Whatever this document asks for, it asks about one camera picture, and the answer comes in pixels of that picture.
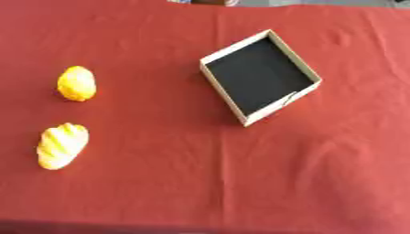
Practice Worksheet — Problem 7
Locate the tan cardboard box black inside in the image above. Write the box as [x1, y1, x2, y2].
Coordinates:
[199, 28, 324, 128]

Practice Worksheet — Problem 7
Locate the yellow toy lemon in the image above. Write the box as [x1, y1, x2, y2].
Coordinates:
[56, 65, 98, 102]

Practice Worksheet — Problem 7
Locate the pale yellow striped toy bread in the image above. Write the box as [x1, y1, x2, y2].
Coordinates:
[35, 122, 92, 171]

